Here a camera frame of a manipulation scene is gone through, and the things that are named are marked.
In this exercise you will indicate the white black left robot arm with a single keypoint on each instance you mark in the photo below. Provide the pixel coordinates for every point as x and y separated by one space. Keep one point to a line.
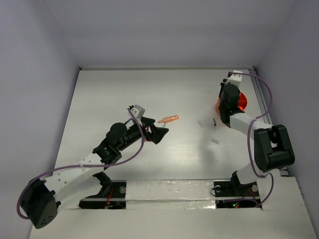
52 191

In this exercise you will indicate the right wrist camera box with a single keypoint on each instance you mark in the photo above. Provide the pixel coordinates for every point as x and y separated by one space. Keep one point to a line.
234 78

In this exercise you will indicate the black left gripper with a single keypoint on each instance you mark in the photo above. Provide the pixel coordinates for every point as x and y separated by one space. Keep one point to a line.
156 132

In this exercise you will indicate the clear plastic cap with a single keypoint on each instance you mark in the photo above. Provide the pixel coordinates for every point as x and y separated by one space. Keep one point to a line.
200 123

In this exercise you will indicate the peach translucent marker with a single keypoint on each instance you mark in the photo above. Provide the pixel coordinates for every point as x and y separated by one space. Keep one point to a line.
169 119

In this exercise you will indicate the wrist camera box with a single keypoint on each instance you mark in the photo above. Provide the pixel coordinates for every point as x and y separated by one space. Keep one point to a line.
234 78
137 111

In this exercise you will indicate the orange round organizer container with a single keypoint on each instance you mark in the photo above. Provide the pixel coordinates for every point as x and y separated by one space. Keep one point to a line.
242 104

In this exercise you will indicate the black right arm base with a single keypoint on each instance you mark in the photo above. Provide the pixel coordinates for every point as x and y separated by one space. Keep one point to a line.
230 194

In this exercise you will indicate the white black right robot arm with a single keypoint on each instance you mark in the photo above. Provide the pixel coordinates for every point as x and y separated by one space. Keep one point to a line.
269 146

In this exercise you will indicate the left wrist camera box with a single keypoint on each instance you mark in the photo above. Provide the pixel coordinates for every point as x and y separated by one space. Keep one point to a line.
137 111

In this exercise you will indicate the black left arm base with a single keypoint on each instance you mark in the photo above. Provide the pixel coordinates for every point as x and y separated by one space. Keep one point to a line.
112 195

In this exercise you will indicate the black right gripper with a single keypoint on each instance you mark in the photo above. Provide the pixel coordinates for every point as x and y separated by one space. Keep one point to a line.
223 84

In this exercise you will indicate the small clear plastic piece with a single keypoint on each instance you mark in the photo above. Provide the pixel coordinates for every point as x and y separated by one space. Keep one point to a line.
215 141

